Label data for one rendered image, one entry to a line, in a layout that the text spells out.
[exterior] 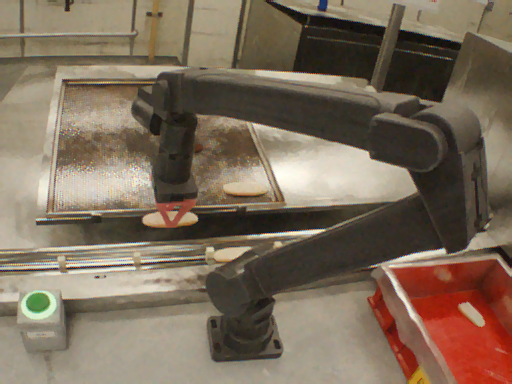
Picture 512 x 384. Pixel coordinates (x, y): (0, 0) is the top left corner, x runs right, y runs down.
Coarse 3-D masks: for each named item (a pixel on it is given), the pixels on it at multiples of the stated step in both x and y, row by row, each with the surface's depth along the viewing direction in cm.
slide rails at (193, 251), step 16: (288, 240) 91; (32, 256) 74; (48, 256) 75; (80, 256) 77; (96, 256) 77; (112, 256) 78; (128, 256) 79; (144, 256) 80; (160, 256) 81; (176, 256) 82; (0, 272) 69; (16, 272) 70; (32, 272) 71; (48, 272) 72; (64, 272) 72
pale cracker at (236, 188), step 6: (228, 186) 94; (234, 186) 94; (240, 186) 95; (246, 186) 95; (252, 186) 96; (258, 186) 96; (264, 186) 97; (228, 192) 93; (234, 192) 93; (240, 192) 94; (246, 192) 94; (252, 192) 95; (258, 192) 95; (264, 192) 96
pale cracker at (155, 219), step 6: (150, 216) 75; (156, 216) 75; (174, 216) 76; (186, 216) 77; (192, 216) 78; (144, 222) 74; (150, 222) 74; (156, 222) 74; (162, 222) 75; (180, 222) 76; (186, 222) 76; (192, 222) 77
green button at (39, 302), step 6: (36, 294) 60; (42, 294) 61; (30, 300) 59; (36, 300) 60; (42, 300) 60; (48, 300) 60; (30, 306) 58; (36, 306) 59; (42, 306) 59; (48, 306) 60; (36, 312) 58; (42, 312) 59
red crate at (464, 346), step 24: (384, 312) 78; (432, 312) 83; (456, 312) 84; (480, 312) 85; (432, 336) 78; (456, 336) 78; (480, 336) 79; (504, 336) 80; (408, 360) 70; (456, 360) 73; (480, 360) 74; (504, 360) 74
